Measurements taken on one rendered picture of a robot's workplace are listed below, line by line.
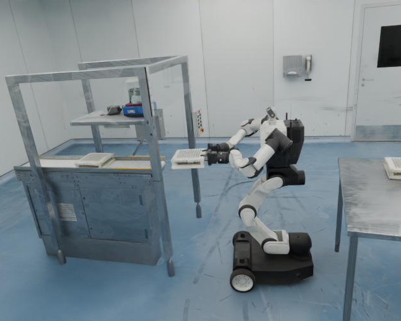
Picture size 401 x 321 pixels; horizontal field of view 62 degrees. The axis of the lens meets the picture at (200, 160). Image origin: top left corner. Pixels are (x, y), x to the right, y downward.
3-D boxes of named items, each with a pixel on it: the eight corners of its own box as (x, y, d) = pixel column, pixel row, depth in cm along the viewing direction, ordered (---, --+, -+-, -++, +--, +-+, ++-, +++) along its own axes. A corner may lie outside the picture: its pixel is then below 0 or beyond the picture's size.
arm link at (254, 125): (246, 117, 288) (264, 113, 269) (253, 130, 292) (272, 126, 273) (238, 125, 283) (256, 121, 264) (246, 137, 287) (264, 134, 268)
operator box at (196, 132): (203, 132, 353) (200, 107, 344) (198, 137, 338) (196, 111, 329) (197, 132, 355) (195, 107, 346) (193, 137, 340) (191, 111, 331)
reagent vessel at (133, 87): (151, 99, 265) (148, 75, 258) (144, 104, 251) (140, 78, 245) (133, 100, 269) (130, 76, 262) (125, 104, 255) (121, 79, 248)
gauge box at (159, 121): (165, 135, 281) (163, 112, 274) (161, 139, 272) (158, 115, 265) (142, 135, 287) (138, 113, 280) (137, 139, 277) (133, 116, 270)
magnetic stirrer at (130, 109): (157, 109, 271) (156, 98, 268) (147, 116, 252) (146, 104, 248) (135, 110, 276) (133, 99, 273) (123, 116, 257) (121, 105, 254)
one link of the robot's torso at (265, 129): (298, 155, 263) (298, 110, 251) (305, 172, 232) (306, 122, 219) (260, 156, 268) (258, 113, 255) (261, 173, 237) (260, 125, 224)
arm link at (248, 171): (239, 171, 237) (247, 183, 219) (230, 162, 233) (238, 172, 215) (251, 162, 236) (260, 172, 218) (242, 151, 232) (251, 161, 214)
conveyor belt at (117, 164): (165, 166, 286) (165, 160, 285) (154, 178, 264) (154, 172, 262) (34, 164, 321) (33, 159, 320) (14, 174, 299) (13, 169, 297)
